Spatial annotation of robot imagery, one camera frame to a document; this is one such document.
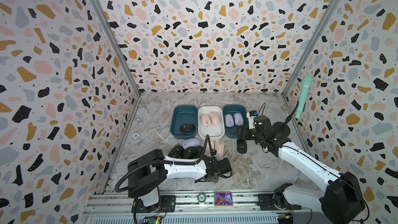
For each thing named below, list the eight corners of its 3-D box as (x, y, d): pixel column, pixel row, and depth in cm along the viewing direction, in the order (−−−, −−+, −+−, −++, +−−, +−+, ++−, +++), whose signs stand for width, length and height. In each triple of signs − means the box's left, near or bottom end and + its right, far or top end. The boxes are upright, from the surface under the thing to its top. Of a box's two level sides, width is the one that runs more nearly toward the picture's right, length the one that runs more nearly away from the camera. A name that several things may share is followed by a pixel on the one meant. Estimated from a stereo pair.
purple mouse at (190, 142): (182, 149, 93) (181, 146, 91) (183, 141, 97) (182, 138, 94) (200, 149, 94) (200, 146, 91) (200, 141, 97) (200, 138, 94)
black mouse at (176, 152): (169, 157, 90) (168, 155, 88) (170, 148, 94) (169, 145, 92) (182, 157, 90) (181, 155, 88) (183, 148, 94) (182, 145, 92)
